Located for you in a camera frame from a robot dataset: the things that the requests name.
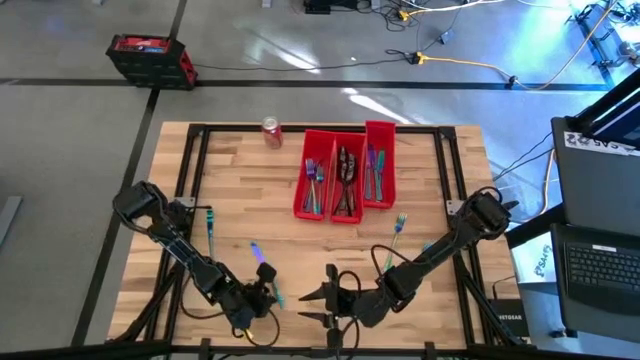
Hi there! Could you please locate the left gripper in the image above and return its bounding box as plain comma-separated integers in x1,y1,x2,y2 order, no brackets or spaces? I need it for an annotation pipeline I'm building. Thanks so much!
222,284,279,329

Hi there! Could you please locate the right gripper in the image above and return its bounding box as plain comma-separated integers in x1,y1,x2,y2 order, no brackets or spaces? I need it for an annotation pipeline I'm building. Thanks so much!
297,263,371,350

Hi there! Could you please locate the red plastic bin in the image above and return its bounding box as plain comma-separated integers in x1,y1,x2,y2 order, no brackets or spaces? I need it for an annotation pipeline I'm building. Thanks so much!
293,128,337,221
329,132,369,225
362,119,397,210

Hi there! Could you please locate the red soda can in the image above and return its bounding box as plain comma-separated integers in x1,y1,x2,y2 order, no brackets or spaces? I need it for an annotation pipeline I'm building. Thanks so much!
260,115,284,150

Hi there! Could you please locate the white sheet with black logo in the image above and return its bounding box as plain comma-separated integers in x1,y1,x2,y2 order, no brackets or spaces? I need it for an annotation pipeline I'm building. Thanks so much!
510,230,557,285

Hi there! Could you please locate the red black toolbox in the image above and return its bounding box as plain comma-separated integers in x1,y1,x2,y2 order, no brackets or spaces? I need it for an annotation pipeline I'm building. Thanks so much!
104,33,199,92

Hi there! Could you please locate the black box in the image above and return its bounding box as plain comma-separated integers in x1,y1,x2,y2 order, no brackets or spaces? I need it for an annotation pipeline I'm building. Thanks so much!
302,0,361,15

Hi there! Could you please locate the grey laptop lid with sticker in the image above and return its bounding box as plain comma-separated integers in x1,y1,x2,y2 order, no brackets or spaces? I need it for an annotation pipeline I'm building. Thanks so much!
551,115,640,237

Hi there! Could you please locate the black monitor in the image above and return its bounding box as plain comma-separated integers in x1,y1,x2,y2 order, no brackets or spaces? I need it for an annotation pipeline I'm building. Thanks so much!
567,67,640,149

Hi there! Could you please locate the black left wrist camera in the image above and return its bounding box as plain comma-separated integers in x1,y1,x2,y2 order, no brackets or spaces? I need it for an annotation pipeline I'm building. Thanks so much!
256,262,278,285

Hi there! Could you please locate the black cable loop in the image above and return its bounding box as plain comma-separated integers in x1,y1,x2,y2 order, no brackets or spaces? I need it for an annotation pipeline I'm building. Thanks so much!
330,244,401,351
179,279,282,349

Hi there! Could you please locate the black table-level camera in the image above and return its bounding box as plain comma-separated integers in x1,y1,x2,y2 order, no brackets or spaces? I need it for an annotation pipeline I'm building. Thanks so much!
302,344,337,359

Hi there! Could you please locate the iridescent fork patterned handle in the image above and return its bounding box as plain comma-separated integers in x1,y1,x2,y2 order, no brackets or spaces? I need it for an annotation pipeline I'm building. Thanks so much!
383,212,409,272

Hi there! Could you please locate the black aluminium table frame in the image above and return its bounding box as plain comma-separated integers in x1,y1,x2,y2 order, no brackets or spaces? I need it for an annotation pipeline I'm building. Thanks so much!
107,122,534,360

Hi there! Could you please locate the black Netgear switch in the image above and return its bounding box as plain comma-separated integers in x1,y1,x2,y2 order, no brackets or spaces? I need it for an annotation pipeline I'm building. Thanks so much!
487,297,531,339

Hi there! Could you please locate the yellow extension cord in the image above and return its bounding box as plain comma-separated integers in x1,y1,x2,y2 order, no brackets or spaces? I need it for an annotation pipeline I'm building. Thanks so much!
409,49,519,89

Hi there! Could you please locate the tan cable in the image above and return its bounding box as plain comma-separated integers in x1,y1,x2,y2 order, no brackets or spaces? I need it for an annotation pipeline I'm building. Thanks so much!
514,0,621,92

